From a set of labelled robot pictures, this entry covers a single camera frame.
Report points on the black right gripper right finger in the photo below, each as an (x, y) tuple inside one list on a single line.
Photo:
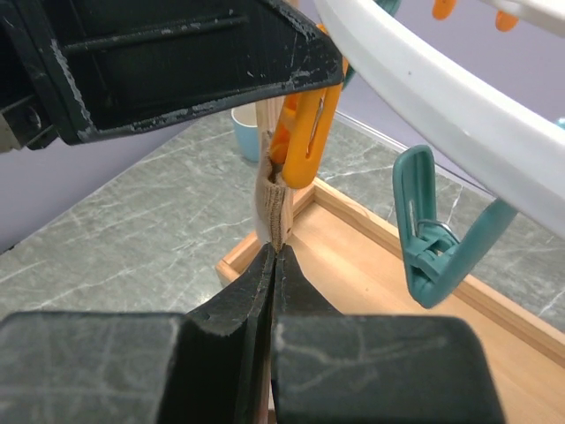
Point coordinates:
[(331, 367)]

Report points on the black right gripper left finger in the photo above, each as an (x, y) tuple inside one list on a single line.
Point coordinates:
[(206, 366)]

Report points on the teal clothes peg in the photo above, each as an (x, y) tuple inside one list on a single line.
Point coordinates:
[(435, 260)]

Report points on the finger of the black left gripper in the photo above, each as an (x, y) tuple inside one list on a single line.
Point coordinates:
[(89, 70)]

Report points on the white round clip hanger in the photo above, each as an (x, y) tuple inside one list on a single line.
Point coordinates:
[(513, 152)]

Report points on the cream brown ribbed sock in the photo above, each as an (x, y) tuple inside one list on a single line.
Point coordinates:
[(272, 201)]

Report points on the wooden hanger stand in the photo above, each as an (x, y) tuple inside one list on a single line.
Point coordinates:
[(347, 245)]

